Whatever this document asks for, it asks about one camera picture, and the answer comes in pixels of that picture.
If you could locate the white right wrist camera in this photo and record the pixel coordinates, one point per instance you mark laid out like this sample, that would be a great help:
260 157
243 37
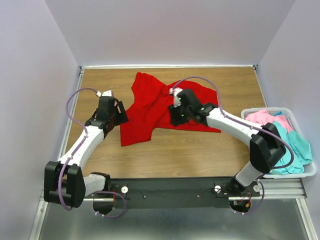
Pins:
174 93

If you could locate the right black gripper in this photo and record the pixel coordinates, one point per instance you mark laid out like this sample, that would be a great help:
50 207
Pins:
175 120

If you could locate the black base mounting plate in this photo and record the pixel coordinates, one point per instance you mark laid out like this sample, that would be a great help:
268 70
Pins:
179 192

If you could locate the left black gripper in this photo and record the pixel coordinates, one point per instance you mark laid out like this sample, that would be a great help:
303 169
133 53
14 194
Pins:
122 117

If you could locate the pink t shirt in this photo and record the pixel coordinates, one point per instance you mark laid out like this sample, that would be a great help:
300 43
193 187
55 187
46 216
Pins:
262 117

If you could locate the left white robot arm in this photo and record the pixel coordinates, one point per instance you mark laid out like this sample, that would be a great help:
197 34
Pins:
64 182

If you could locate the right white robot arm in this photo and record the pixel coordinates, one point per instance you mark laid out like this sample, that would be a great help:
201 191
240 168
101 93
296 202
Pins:
265 145

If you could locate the turquoise t shirt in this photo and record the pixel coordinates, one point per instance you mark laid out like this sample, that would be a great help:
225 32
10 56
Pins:
301 150

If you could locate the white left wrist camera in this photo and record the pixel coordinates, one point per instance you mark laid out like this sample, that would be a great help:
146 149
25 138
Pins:
108 93

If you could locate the red t shirt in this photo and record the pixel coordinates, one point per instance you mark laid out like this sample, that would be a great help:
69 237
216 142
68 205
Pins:
150 110

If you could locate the white plastic laundry basket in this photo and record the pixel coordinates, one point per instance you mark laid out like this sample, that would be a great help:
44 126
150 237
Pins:
310 169

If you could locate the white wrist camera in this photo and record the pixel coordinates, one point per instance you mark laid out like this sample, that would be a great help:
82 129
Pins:
174 93
108 93

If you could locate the aluminium frame rail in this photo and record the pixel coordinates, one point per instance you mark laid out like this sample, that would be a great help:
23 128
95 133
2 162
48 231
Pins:
268 188

